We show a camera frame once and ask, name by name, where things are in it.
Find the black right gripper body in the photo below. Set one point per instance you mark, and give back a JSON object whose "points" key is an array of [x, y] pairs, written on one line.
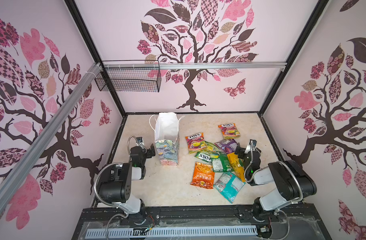
{"points": [[241, 153]]}

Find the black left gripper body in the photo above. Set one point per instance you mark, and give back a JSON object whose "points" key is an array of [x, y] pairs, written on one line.
{"points": [[150, 151]]}

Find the dark green Fox's candy packet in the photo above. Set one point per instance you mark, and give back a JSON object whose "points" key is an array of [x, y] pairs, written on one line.
{"points": [[220, 163]]}

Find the floral white paper bag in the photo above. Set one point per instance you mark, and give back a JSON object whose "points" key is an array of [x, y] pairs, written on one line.
{"points": [[166, 128]]}

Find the teal Fox's candy packet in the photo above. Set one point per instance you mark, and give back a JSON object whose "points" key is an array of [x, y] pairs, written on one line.
{"points": [[229, 185]]}

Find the orange snack packet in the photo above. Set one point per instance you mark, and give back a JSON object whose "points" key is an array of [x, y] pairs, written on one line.
{"points": [[203, 176]]}

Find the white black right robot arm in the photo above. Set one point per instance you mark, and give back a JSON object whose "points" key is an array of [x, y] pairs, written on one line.
{"points": [[292, 184]]}

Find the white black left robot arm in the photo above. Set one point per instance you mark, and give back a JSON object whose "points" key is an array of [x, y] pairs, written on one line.
{"points": [[113, 185]]}

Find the yellow snack packet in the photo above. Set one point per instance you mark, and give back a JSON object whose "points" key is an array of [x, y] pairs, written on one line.
{"points": [[237, 166]]}

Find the purple Fox's candy packet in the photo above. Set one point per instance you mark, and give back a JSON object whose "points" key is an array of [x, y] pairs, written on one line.
{"points": [[227, 145]]}

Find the far orange Fox's candy packet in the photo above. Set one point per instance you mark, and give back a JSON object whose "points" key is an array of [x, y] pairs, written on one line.
{"points": [[229, 131]]}

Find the light green Fox's candy packet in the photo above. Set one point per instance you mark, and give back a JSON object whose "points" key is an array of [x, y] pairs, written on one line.
{"points": [[204, 156]]}

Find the orange red Fox's candy packet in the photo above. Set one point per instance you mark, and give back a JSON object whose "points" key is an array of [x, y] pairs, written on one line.
{"points": [[196, 142]]}

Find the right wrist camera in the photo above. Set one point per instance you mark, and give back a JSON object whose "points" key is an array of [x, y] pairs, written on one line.
{"points": [[253, 144]]}

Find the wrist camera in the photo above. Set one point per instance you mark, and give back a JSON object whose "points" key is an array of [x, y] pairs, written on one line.
{"points": [[140, 140], [253, 144]]}

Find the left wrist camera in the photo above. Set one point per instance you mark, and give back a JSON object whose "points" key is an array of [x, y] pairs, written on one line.
{"points": [[140, 140]]}

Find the black wire basket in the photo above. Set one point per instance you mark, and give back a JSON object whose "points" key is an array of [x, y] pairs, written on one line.
{"points": [[130, 76]]}

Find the white slotted cable duct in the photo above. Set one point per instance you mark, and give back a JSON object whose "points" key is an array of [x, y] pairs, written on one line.
{"points": [[170, 232]]}

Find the black base frame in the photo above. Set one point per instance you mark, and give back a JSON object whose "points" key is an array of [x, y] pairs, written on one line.
{"points": [[294, 222]]}

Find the rear aluminium rail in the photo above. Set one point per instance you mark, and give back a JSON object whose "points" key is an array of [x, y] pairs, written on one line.
{"points": [[194, 66]]}

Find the aluminium rail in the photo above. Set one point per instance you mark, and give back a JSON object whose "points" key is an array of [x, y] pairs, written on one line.
{"points": [[194, 66], [18, 174]]}

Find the left aluminium rail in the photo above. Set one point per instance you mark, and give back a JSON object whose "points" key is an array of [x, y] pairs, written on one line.
{"points": [[18, 174]]}

